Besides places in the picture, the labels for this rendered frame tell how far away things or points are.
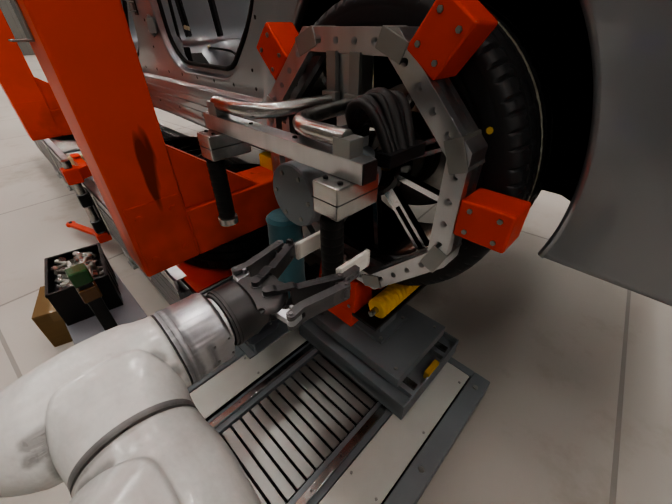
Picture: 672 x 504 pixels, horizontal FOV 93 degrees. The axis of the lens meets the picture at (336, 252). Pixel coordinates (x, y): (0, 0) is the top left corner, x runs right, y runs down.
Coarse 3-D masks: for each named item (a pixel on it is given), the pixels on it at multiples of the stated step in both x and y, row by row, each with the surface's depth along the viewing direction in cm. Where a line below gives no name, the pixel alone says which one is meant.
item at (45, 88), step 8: (40, 80) 194; (40, 88) 196; (48, 88) 198; (48, 96) 200; (48, 104) 201; (56, 104) 204; (56, 112) 204; (56, 120) 206; (64, 120) 209; (64, 128) 210
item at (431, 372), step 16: (304, 336) 127; (320, 336) 122; (448, 336) 120; (336, 352) 114; (432, 352) 115; (448, 352) 113; (352, 368) 110; (368, 368) 111; (416, 368) 111; (432, 368) 107; (368, 384) 107; (384, 384) 106; (400, 384) 103; (416, 384) 102; (384, 400) 104; (400, 400) 101; (416, 400) 106; (400, 416) 101
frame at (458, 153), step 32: (320, 32) 59; (352, 32) 54; (384, 32) 50; (288, 64) 68; (320, 64) 69; (416, 64) 49; (288, 96) 74; (416, 96) 51; (448, 96) 51; (288, 128) 83; (448, 128) 49; (288, 160) 89; (448, 160) 51; (480, 160) 52; (448, 192) 54; (448, 224) 57; (320, 256) 90; (352, 256) 87; (416, 256) 65; (448, 256) 61
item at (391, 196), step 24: (408, 96) 63; (336, 120) 94; (408, 168) 74; (384, 192) 78; (432, 192) 68; (360, 216) 99; (384, 216) 102; (408, 216) 76; (360, 240) 92; (384, 240) 92; (408, 240) 89
